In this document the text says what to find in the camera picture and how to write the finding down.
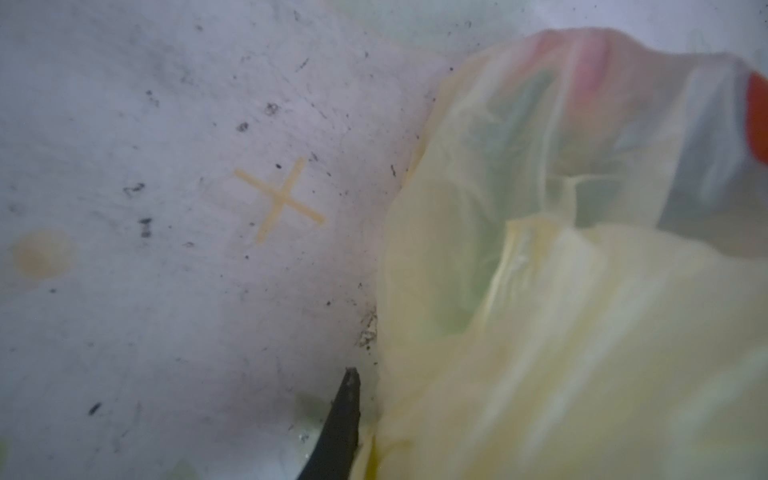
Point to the translucent cream plastic bag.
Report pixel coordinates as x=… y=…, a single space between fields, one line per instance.
x=573 y=278

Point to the red fake fruit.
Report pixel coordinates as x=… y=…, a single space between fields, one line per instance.
x=757 y=116

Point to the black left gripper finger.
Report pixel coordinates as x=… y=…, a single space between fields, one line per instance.
x=335 y=449

